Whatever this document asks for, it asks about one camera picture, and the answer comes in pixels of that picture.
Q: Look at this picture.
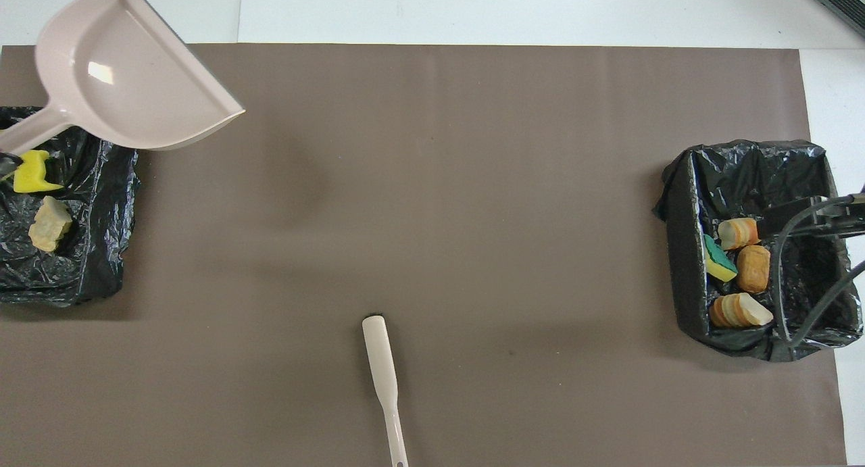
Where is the croissant with pale underside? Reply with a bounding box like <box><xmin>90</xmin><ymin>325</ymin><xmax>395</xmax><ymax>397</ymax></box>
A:
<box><xmin>708</xmin><ymin>292</ymin><xmax>774</xmax><ymax>329</ymax></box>

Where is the bin lined with black bag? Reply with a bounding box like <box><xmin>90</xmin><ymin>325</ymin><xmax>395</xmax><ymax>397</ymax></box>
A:
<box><xmin>0</xmin><ymin>106</ymin><xmax>141</xmax><ymax>308</ymax></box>
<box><xmin>653</xmin><ymin>139</ymin><xmax>864</xmax><ymax>362</ymax></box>

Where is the golden flaky croissant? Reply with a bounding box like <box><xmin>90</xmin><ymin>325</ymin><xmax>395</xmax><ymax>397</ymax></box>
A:
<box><xmin>28</xmin><ymin>195</ymin><xmax>74</xmax><ymax>253</ymax></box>

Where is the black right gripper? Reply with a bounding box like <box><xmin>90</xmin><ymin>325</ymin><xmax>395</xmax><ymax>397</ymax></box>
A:
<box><xmin>757</xmin><ymin>198</ymin><xmax>865</xmax><ymax>239</ymax></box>

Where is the yellow green-backed sponge piece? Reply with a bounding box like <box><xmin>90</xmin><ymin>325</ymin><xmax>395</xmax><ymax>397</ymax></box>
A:
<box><xmin>702</xmin><ymin>234</ymin><xmax>738</xmax><ymax>283</ymax></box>

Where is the brown bread roll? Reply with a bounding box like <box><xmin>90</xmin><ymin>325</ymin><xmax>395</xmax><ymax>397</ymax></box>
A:
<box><xmin>736</xmin><ymin>245</ymin><xmax>772</xmax><ymax>294</ymax></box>

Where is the brown table mat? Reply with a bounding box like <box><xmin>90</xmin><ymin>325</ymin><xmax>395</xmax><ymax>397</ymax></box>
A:
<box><xmin>0</xmin><ymin>44</ymin><xmax>847</xmax><ymax>467</ymax></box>

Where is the beige brush with black bristles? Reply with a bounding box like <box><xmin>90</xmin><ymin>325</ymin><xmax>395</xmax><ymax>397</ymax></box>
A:
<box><xmin>362</xmin><ymin>314</ymin><xmax>410</xmax><ymax>467</ymax></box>

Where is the striped orange croissant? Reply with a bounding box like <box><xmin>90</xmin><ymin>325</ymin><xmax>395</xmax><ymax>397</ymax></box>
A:
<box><xmin>717</xmin><ymin>216</ymin><xmax>762</xmax><ymax>251</ymax></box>

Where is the beige plastic dustpan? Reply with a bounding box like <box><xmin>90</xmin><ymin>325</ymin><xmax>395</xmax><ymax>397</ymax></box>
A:
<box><xmin>0</xmin><ymin>0</ymin><xmax>245</xmax><ymax>157</ymax></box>

